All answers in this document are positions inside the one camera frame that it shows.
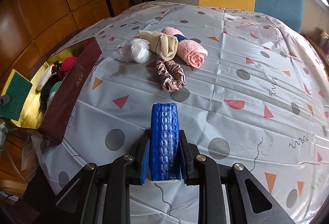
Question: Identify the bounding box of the blue textured sponge block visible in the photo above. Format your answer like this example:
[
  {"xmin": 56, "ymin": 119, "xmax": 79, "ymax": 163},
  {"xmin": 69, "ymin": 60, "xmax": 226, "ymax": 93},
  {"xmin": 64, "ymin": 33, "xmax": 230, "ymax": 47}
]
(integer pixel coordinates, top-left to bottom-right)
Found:
[{"xmin": 149, "ymin": 103, "xmax": 181, "ymax": 182}]

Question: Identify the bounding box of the pink satin scrunchie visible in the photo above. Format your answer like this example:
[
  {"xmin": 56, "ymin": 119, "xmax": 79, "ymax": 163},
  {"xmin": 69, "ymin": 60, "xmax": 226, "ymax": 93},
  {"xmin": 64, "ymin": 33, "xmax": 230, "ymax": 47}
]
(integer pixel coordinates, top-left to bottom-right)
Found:
[{"xmin": 155, "ymin": 59, "xmax": 186, "ymax": 93}]

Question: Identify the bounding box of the pink towel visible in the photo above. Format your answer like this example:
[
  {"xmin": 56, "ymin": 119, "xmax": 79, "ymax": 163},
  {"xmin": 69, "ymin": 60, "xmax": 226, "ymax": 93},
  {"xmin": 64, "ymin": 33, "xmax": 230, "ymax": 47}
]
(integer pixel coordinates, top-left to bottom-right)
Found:
[{"xmin": 162, "ymin": 27, "xmax": 208, "ymax": 68}]

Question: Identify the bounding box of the beige cloth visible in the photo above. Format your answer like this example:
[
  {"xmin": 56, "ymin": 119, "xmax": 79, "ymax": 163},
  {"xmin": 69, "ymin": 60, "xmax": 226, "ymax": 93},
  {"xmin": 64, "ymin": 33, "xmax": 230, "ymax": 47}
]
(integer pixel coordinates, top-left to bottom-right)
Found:
[{"xmin": 139, "ymin": 30, "xmax": 178, "ymax": 61}]

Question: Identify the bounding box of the clear plastic shower cap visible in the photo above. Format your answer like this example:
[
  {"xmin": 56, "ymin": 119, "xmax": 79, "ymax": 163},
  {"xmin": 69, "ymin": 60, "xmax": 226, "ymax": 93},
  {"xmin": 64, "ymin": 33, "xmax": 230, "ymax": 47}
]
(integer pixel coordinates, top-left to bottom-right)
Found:
[{"xmin": 113, "ymin": 38, "xmax": 152, "ymax": 63}]

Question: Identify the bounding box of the patterned grey tablecloth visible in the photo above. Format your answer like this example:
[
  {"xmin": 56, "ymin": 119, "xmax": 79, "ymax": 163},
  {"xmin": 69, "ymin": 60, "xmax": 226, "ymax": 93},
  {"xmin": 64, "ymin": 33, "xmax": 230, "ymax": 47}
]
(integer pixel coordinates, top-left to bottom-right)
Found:
[{"xmin": 32, "ymin": 2, "xmax": 328, "ymax": 223}]

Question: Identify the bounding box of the gold box with maroon side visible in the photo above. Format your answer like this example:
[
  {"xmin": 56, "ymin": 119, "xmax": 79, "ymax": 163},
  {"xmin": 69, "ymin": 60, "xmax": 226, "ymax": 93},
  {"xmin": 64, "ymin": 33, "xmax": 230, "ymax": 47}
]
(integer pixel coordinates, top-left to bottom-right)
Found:
[{"xmin": 12, "ymin": 38, "xmax": 102, "ymax": 144}]

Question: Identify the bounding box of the red plush item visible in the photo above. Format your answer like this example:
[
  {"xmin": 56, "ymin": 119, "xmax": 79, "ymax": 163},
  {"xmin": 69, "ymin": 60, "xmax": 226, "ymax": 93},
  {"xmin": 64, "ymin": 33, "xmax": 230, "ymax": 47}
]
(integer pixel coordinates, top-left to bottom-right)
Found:
[{"xmin": 57, "ymin": 57, "xmax": 78, "ymax": 80}]

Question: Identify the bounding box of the white soap bar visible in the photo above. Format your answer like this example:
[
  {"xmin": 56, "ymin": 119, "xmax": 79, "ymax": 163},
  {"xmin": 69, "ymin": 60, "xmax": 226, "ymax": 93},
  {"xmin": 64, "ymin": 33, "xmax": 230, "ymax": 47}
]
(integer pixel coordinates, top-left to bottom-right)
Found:
[{"xmin": 36, "ymin": 65, "xmax": 53, "ymax": 91}]

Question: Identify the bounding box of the yellow green scouring sponge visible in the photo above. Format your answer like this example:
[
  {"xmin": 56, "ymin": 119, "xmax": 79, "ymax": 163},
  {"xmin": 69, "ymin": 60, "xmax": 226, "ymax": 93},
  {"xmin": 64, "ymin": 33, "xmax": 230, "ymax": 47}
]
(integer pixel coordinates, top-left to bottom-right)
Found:
[{"xmin": 1, "ymin": 69, "xmax": 32, "ymax": 120}]

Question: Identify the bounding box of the wooden wall cabinet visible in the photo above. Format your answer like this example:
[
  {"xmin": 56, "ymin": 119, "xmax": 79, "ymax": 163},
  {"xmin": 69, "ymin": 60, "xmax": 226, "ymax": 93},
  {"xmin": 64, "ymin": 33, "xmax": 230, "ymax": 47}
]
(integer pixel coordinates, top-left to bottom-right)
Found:
[{"xmin": 1, "ymin": 0, "xmax": 132, "ymax": 83}]

